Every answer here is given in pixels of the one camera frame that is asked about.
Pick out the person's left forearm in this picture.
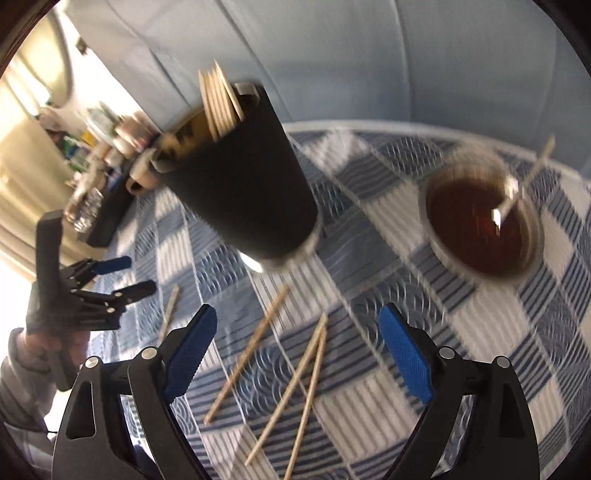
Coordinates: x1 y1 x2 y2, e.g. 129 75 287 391
0 328 61 444

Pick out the grey upholstered panel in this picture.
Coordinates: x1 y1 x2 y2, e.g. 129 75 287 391
60 0 591 139

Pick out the beige ceramic mug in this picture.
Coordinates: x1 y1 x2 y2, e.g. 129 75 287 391
126 148 162 197

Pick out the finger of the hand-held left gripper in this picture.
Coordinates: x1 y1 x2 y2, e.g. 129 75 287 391
60 255 133 283
69 279 158 315

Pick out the blue patterned tablecloth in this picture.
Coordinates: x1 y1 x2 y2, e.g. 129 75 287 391
88 120 591 480

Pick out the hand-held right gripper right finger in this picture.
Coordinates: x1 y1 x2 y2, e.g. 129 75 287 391
379 302 541 480

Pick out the person's left hand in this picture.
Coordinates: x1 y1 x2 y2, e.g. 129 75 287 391
25 281 93 392

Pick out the metal bowl of dark sauce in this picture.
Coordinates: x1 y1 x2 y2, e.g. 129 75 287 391
424 143 546 282

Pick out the wooden chopstick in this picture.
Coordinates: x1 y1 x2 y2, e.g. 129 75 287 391
204 70 220 139
208 69 226 136
213 64 238 125
283 320 328 480
204 286 290 424
245 313 328 466
199 71 215 140
211 67 232 131
215 60 244 119
158 285 180 346

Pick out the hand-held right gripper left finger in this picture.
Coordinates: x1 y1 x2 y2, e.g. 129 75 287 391
51 304 218 480

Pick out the black cylindrical utensil holder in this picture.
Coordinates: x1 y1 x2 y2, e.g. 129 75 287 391
151 80 323 273

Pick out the metal spoon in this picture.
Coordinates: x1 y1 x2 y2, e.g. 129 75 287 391
492 135 557 227

